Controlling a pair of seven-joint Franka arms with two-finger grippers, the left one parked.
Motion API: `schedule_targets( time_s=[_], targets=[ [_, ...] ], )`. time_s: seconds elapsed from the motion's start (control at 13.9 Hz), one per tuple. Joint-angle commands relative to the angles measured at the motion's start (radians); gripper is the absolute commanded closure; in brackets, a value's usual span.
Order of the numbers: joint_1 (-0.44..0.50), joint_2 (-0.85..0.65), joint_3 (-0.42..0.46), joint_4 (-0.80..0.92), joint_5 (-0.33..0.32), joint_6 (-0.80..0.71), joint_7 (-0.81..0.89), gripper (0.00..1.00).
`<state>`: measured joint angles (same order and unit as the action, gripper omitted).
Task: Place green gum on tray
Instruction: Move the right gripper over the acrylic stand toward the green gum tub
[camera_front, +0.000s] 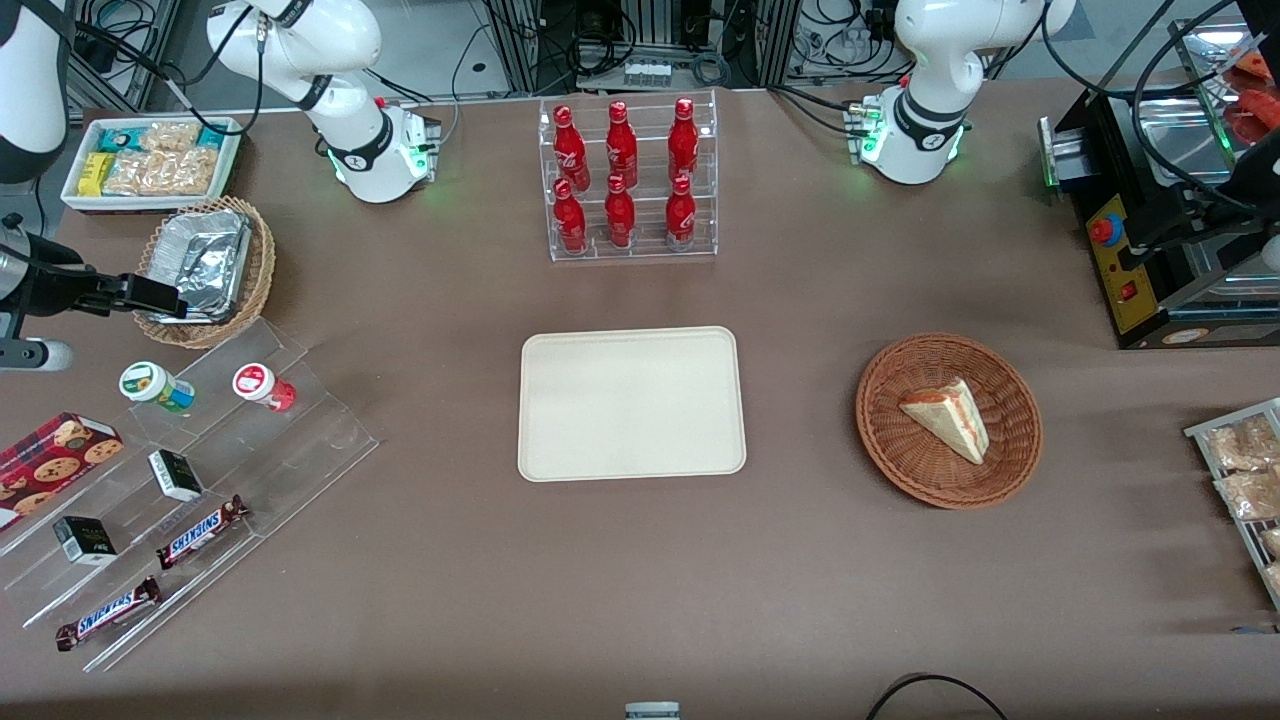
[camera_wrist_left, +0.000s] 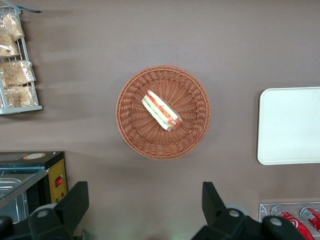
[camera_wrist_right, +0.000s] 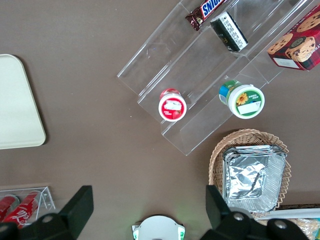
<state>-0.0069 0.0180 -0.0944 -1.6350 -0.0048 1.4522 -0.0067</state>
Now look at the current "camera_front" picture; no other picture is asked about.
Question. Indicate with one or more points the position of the teal snack packet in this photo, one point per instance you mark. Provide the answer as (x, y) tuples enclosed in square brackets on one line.
[(122, 139)]

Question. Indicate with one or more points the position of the brown round wicker basket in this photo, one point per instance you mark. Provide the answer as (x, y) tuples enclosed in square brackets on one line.
[(900, 450)]

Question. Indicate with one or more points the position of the clear snack pack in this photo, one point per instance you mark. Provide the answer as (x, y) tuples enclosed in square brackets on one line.
[(1245, 445), (1255, 495)]

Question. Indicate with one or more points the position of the red lid yogurt cup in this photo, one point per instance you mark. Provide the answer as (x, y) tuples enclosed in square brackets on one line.
[(258, 383)]

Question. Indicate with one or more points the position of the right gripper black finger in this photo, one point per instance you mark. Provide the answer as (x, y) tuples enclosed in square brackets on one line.
[(155, 298)]

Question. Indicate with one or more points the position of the yellow snack packet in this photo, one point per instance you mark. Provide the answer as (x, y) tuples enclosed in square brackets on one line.
[(95, 174)]

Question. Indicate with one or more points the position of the grey metal clamp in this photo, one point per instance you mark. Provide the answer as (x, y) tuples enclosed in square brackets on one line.
[(652, 711)]

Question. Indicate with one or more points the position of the white plastic snack bin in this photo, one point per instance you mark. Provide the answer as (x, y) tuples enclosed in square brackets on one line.
[(75, 200)]

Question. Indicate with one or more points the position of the light oval wicker basket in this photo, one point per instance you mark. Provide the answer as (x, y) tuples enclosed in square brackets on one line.
[(258, 270)]

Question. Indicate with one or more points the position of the red plaid cookie box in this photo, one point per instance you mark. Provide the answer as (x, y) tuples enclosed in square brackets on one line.
[(55, 465)]

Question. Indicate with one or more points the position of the red cola bottle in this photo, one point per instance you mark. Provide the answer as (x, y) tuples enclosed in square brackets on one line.
[(570, 150), (622, 145), (681, 216), (684, 140), (570, 222), (620, 216)]

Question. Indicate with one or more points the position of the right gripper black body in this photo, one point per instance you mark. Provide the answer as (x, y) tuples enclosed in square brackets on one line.
[(58, 283)]

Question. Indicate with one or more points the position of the small black box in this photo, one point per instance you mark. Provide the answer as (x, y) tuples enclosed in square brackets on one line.
[(84, 541), (176, 476)]

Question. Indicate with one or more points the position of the clear rice cracker pack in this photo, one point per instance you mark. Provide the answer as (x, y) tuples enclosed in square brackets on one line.
[(165, 172)]

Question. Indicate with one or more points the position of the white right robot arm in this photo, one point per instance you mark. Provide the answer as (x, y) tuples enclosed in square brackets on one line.
[(300, 40)]

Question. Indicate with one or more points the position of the black sealing machine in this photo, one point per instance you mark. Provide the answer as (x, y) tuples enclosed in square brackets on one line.
[(1150, 150)]

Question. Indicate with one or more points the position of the clear acrylic bottle rack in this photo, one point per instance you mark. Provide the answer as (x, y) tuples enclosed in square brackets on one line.
[(645, 255)]

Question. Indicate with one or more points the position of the aluminium frame rack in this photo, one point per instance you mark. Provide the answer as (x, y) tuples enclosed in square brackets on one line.
[(640, 30)]

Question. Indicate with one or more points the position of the Snickers chocolate bar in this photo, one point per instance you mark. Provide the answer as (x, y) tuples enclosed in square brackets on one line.
[(108, 613), (200, 532)]

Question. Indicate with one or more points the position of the aluminium foil container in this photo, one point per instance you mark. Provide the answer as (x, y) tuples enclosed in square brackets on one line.
[(205, 260)]

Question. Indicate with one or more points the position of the clear acrylic stepped shelf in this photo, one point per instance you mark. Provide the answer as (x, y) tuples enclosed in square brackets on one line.
[(290, 450)]

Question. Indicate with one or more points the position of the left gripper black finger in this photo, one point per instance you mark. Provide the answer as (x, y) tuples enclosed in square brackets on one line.
[(1140, 256)]

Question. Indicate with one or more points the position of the triangular sandwich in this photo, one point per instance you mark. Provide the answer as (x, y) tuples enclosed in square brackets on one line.
[(950, 420)]

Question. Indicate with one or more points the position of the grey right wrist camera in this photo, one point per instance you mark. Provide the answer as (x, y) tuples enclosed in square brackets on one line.
[(35, 354)]

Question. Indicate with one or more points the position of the cream plastic tray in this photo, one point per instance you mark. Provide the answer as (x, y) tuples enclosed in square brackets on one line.
[(630, 405)]

